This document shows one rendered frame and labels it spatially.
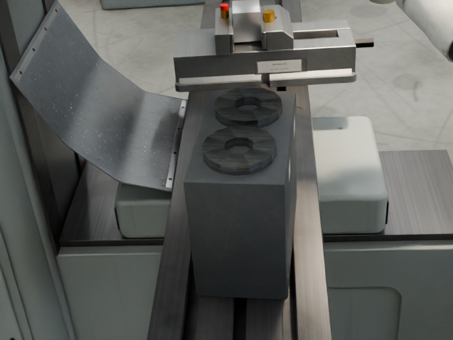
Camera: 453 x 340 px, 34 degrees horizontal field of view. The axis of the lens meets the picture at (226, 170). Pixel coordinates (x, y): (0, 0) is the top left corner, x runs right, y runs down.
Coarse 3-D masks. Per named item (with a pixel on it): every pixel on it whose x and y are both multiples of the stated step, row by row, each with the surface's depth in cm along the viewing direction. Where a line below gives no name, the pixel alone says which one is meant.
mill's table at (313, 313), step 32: (224, 0) 184; (288, 0) 175; (192, 96) 140; (192, 128) 131; (320, 224) 107; (320, 256) 102; (160, 288) 99; (192, 288) 102; (320, 288) 97; (160, 320) 94; (192, 320) 97; (224, 320) 93; (256, 320) 93; (288, 320) 96; (320, 320) 92
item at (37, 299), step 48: (0, 0) 114; (48, 0) 138; (0, 48) 114; (0, 96) 118; (0, 144) 121; (48, 144) 137; (0, 192) 126; (48, 192) 135; (0, 240) 131; (48, 240) 136; (0, 288) 136; (48, 288) 140; (0, 336) 143; (48, 336) 145
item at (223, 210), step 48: (240, 96) 99; (288, 96) 101; (240, 144) 91; (288, 144) 91; (192, 192) 87; (240, 192) 86; (288, 192) 90; (192, 240) 91; (240, 240) 90; (288, 240) 93; (240, 288) 95; (288, 288) 96
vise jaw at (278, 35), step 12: (276, 12) 143; (288, 12) 146; (264, 24) 139; (276, 24) 138; (288, 24) 141; (264, 36) 137; (276, 36) 137; (288, 36) 137; (264, 48) 138; (276, 48) 138; (288, 48) 138
